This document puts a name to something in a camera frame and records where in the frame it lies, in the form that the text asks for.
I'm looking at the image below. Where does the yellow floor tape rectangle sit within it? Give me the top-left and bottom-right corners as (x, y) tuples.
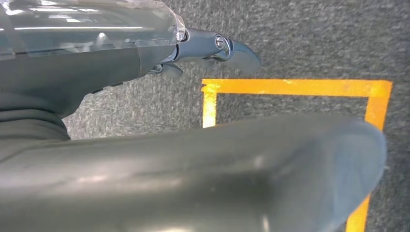
(201, 78), (394, 232)

